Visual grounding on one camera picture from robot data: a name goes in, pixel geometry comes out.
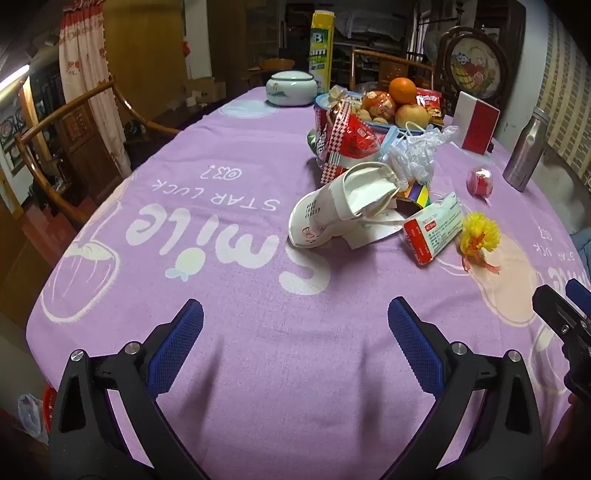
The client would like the clear plastic bag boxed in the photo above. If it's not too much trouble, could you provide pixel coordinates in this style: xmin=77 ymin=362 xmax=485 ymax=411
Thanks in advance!
xmin=382 ymin=126 xmax=459 ymax=182

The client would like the wooden chair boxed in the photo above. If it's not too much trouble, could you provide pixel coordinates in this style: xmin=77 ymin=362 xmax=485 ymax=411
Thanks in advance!
xmin=351 ymin=46 xmax=437 ymax=93
xmin=249 ymin=58 xmax=296 ymax=88

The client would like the red plastic basket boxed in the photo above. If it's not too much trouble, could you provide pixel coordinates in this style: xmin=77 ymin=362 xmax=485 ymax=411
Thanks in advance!
xmin=41 ymin=385 xmax=58 ymax=430

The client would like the blue fruit plate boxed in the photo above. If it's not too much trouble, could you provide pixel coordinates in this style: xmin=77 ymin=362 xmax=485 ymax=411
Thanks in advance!
xmin=315 ymin=91 xmax=446 ymax=139

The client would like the steel water bottle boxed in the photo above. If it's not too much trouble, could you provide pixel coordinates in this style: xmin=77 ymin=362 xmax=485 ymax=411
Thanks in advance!
xmin=502 ymin=106 xmax=549 ymax=193

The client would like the round framed picture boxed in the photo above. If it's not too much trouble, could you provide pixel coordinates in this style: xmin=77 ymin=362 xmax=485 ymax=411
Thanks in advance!
xmin=436 ymin=25 xmax=509 ymax=109

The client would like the clear capsule with red filling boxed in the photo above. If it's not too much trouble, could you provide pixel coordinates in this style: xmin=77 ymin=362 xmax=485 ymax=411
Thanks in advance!
xmin=466 ymin=167 xmax=495 ymax=197

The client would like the plastic bag lined bin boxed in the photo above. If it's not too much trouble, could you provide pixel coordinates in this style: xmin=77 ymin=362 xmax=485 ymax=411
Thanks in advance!
xmin=17 ymin=393 xmax=49 ymax=444

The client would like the yellow red apple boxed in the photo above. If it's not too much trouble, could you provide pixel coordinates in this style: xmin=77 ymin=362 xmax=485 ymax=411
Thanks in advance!
xmin=394 ymin=104 xmax=431 ymax=130

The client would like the wrapped red apple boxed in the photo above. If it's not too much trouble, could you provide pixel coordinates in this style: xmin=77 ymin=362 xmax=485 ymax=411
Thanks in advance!
xmin=362 ymin=91 xmax=397 ymax=121

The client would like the yellow green tall can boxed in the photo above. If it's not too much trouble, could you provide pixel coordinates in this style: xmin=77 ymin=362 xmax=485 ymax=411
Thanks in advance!
xmin=308 ymin=10 xmax=334 ymax=93

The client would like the red and white card box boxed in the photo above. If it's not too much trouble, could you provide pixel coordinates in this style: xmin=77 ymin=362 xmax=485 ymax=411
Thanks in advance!
xmin=450 ymin=91 xmax=502 ymax=155

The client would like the red checkered snack packet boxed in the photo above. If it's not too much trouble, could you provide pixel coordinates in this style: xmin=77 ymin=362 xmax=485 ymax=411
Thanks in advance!
xmin=318 ymin=99 xmax=386 ymax=183

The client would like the ceiling tube light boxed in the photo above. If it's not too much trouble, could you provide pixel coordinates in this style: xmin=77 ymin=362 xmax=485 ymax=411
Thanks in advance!
xmin=0 ymin=65 xmax=31 ymax=90

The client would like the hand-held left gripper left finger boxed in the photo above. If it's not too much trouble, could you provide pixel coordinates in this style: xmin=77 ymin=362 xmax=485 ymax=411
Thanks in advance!
xmin=48 ymin=298 xmax=208 ymax=480

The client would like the yellow flower ornament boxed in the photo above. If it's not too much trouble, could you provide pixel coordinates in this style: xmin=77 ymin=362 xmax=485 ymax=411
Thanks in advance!
xmin=457 ymin=211 xmax=502 ymax=274

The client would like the white ceramic lidded jar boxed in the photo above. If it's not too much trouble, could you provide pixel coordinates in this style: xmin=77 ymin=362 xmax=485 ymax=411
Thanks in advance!
xmin=265 ymin=70 xmax=320 ymax=108

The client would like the orange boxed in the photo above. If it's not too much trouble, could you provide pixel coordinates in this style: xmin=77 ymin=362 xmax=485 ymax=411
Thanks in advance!
xmin=389 ymin=77 xmax=417 ymax=104

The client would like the red white medicine box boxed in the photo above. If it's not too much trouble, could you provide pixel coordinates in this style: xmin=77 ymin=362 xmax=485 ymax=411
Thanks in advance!
xmin=403 ymin=193 xmax=464 ymax=267

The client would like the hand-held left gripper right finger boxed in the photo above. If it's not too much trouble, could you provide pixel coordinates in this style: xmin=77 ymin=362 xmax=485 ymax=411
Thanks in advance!
xmin=383 ymin=296 xmax=543 ymax=480

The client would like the white red patterned curtain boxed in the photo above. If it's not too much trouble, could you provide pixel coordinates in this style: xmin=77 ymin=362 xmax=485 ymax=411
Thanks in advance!
xmin=58 ymin=0 xmax=125 ymax=153

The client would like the dark wooden shelf unit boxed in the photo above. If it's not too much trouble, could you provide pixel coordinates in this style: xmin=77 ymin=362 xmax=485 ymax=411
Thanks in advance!
xmin=332 ymin=0 xmax=416 ymax=88

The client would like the cardboard box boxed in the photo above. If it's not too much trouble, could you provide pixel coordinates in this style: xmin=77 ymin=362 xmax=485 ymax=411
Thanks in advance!
xmin=185 ymin=76 xmax=227 ymax=104

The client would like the purple printed tablecloth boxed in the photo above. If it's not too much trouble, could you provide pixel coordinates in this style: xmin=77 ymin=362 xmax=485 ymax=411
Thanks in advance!
xmin=26 ymin=85 xmax=591 ymax=480

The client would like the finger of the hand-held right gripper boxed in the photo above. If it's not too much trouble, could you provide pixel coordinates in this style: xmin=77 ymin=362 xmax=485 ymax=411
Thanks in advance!
xmin=532 ymin=285 xmax=591 ymax=393
xmin=566 ymin=278 xmax=591 ymax=317

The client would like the wooden round-back armchair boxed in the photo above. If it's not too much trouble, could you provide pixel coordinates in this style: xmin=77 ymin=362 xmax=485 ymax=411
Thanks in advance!
xmin=14 ymin=76 xmax=181 ymax=232

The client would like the blue face mask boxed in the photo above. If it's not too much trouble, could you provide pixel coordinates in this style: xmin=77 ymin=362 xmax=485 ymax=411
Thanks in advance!
xmin=379 ymin=121 xmax=430 ymax=153

